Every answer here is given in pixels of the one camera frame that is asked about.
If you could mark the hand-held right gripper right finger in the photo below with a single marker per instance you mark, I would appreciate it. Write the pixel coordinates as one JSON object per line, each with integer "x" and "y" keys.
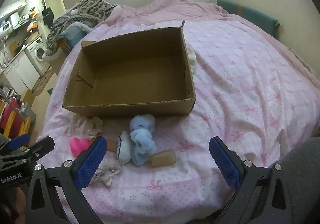
{"x": 225, "y": 164}

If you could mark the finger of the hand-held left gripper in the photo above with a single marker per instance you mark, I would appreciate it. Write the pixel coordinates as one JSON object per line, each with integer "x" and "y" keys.
{"x": 40, "y": 146}
{"x": 17, "y": 141}

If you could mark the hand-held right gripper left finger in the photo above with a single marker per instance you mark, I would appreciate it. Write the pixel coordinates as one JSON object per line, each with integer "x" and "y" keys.
{"x": 91, "y": 161}

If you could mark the pink heart toy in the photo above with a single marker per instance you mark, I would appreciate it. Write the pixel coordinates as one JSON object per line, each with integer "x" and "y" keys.
{"x": 78, "y": 146}

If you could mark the beige lace scrunchie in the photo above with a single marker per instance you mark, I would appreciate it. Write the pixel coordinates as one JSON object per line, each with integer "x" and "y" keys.
{"x": 110, "y": 169}

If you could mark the light blue fluffy socks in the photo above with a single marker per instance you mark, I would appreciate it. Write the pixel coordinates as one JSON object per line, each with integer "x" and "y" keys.
{"x": 142, "y": 139}

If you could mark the red suitcase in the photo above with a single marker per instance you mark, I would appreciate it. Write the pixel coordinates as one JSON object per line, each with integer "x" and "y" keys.
{"x": 11, "y": 114}

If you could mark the brown sheer scrunchie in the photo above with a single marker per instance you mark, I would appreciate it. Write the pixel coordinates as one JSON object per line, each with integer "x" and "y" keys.
{"x": 96, "y": 124}

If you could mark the small cardboard floor box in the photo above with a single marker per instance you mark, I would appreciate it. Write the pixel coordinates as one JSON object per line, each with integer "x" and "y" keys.
{"x": 28, "y": 97}

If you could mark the tan popsicle toy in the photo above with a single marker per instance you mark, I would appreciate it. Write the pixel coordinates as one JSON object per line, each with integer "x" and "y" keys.
{"x": 162, "y": 159}

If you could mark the white kitchen cabinet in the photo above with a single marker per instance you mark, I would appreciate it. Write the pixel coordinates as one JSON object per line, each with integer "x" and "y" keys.
{"x": 20, "y": 71}

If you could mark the white washing machine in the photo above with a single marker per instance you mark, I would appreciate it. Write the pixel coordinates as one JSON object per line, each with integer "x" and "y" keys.
{"x": 37, "y": 51}

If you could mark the white cloth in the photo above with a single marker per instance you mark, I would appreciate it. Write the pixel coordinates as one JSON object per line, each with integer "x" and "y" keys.
{"x": 192, "y": 60}

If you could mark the teal pillow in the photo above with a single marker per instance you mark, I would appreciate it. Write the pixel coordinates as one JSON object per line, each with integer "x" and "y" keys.
{"x": 72, "y": 36}

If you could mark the white kitchen appliance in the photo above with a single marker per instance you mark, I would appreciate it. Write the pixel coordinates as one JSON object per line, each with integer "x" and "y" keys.
{"x": 5, "y": 25}

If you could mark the black hanging bag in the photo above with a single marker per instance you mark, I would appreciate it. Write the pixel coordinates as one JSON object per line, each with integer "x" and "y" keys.
{"x": 47, "y": 15}

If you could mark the grey patterned knit blanket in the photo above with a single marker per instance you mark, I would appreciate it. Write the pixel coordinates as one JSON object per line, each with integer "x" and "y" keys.
{"x": 85, "y": 14}

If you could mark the teal headboard cushion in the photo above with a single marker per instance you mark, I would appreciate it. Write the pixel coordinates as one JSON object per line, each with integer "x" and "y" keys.
{"x": 250, "y": 14}

